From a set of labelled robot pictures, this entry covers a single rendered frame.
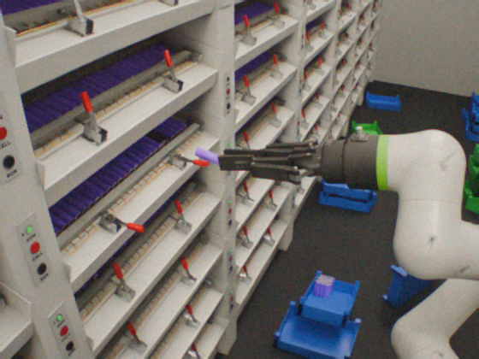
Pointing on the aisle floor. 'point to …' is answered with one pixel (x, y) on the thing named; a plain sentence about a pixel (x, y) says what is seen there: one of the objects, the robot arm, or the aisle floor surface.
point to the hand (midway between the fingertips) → (239, 160)
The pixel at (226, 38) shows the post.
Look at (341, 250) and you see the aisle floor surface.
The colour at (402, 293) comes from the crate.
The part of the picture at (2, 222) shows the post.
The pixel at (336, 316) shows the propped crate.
